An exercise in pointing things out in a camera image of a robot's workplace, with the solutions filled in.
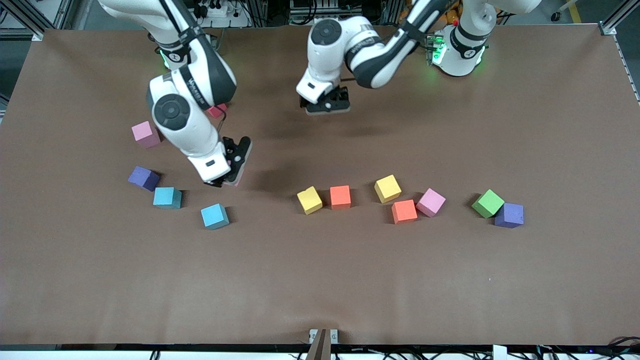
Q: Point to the purple foam cube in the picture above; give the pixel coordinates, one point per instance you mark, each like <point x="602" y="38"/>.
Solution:
<point x="509" y="215"/>
<point x="144" y="178"/>

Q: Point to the small black caster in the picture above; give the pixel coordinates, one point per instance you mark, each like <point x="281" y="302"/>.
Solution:
<point x="554" y="16"/>

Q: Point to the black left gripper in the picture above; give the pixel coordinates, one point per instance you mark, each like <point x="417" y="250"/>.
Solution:
<point x="340" y="93"/>

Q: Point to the red foam cube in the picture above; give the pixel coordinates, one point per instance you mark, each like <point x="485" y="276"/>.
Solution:
<point x="218" y="111"/>

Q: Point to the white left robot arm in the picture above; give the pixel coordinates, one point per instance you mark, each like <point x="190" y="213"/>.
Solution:
<point x="325" y="60"/>

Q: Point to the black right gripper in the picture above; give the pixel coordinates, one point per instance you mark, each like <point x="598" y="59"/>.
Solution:
<point x="229" y="145"/>

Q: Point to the white power strip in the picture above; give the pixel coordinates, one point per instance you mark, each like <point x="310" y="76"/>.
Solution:
<point x="218" y="11"/>

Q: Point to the orange snack bag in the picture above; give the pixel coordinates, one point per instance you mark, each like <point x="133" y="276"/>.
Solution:
<point x="453" y="14"/>

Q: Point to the aluminium frame profile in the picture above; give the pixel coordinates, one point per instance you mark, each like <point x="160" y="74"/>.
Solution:
<point x="35" y="31"/>
<point x="612" y="25"/>

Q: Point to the yellow foam cube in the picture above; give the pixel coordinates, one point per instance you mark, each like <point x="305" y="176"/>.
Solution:
<point x="310" y="200"/>
<point x="388" y="188"/>

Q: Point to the orange foam cube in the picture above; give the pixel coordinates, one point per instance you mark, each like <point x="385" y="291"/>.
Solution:
<point x="404" y="211"/>
<point x="340" y="196"/>

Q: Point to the pink foam cube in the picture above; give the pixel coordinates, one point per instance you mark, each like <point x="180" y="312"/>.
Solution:
<point x="235" y="181"/>
<point x="145" y="134"/>
<point x="431" y="202"/>

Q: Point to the white metal bracket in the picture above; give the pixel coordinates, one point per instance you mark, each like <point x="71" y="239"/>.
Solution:
<point x="334" y="336"/>

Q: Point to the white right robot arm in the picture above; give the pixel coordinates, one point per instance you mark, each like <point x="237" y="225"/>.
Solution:
<point x="190" y="135"/>

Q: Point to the green foam cube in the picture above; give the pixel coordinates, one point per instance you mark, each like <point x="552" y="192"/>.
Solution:
<point x="488" y="203"/>

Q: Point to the cyan foam cube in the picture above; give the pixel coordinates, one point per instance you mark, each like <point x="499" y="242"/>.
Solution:
<point x="167" y="197"/>
<point x="215" y="216"/>

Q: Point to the tan camera post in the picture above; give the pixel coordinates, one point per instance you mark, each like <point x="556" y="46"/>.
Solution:
<point x="320" y="350"/>

